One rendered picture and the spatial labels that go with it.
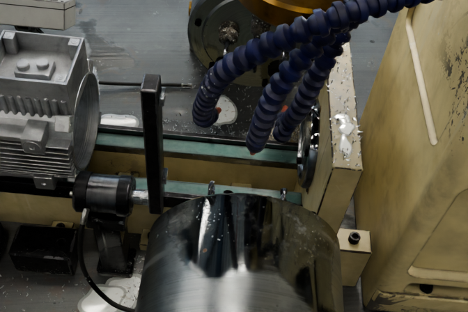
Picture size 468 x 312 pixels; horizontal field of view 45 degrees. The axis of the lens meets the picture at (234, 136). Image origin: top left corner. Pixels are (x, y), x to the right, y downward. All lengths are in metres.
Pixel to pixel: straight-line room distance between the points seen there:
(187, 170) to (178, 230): 0.39
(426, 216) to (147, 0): 0.99
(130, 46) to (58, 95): 0.58
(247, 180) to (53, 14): 0.46
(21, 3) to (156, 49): 0.40
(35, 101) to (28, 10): 0.27
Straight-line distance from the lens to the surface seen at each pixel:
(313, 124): 0.85
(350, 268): 0.98
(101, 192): 0.81
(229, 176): 1.04
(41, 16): 1.07
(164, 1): 1.52
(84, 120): 1.01
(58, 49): 0.90
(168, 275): 0.64
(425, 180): 0.76
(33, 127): 0.86
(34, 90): 0.83
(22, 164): 0.91
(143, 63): 1.34
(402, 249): 0.85
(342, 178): 0.74
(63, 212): 1.03
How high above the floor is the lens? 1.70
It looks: 49 degrees down
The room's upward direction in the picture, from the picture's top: 6 degrees clockwise
